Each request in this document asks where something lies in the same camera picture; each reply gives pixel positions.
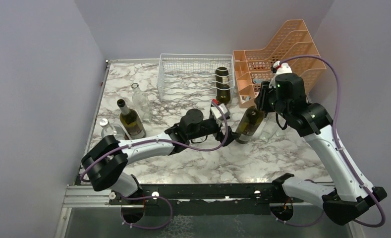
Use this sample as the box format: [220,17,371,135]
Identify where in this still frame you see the clear bottle silver cap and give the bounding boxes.
[99,118,128,140]

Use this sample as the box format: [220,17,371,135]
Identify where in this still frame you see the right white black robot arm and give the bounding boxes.
[255,73,387,225]

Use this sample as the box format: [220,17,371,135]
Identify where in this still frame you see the blue item in organizer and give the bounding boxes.
[252,78,263,84]

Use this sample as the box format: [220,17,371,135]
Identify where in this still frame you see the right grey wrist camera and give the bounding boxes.
[269,60,292,88]

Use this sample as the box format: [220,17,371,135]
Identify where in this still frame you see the clear glass bottle tall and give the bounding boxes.
[131,83,153,122]

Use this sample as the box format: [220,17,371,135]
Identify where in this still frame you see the purple cable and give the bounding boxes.
[79,100,229,183]
[279,55,387,228]

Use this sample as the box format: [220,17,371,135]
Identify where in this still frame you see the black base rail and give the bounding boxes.
[110,183,300,217]

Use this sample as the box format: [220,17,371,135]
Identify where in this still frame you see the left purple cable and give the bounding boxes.
[79,100,229,183]

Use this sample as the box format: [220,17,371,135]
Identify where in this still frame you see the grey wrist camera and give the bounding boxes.
[269,60,292,88]
[210,99,230,121]

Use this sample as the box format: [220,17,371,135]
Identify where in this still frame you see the green wine bottle dark label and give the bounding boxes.
[215,67,231,105]

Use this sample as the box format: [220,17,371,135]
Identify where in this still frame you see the green wine bottle white label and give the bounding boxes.
[235,106,265,144]

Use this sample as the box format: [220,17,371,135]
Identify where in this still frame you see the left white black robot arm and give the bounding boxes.
[81,107,236,204]

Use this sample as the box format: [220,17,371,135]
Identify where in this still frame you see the green Primitivo wine bottle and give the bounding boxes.
[117,99,146,139]

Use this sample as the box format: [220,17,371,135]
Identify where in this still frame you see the clear glass bottle right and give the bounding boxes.
[259,113,290,143]

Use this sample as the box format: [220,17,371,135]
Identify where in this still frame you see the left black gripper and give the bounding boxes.
[188,115,240,146]

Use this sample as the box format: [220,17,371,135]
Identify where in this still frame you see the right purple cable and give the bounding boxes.
[279,55,387,228]

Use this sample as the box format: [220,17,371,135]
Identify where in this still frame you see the peach plastic file organizer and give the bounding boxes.
[233,19,327,108]

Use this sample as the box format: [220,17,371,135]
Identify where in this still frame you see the white wire wine rack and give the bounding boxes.
[157,54,235,102]

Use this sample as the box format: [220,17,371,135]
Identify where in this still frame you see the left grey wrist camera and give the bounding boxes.
[210,99,230,121]

